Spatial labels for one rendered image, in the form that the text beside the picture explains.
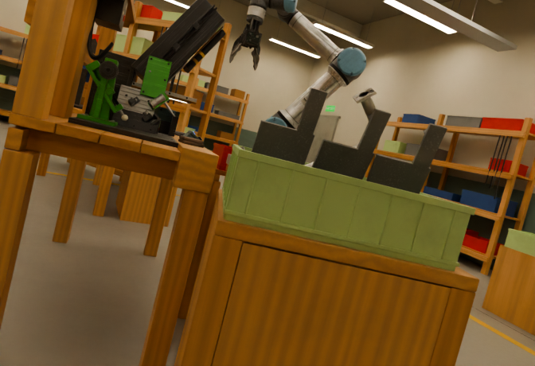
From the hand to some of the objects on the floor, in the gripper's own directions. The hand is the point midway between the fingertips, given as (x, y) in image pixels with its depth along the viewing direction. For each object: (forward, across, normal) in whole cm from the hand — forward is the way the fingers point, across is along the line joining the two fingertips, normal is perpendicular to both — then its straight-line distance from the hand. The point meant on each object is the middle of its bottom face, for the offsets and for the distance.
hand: (242, 65), depth 174 cm
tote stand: (+129, +25, -65) cm, 147 cm away
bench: (+129, -40, +49) cm, 144 cm away
